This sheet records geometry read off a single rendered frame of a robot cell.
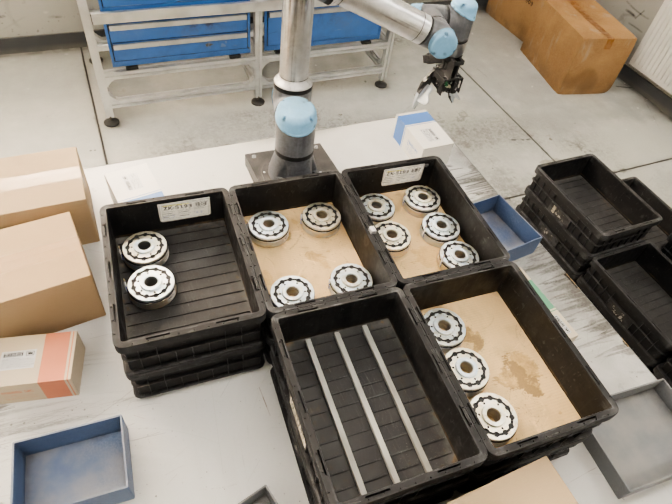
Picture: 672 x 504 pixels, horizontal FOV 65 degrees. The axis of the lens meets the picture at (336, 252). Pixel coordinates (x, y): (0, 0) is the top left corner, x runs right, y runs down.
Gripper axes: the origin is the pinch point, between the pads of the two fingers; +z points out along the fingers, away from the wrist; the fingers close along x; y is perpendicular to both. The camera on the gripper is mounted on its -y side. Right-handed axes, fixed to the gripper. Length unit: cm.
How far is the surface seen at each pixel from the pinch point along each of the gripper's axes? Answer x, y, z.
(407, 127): -5.8, -1.9, 9.3
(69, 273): -114, 36, 2
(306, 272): -63, 50, 5
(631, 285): 68, 61, 50
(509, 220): 8.8, 42.2, 15.6
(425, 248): -30, 52, 5
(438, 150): 0.2, 10.1, 11.2
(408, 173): -24.8, 29.6, -1.0
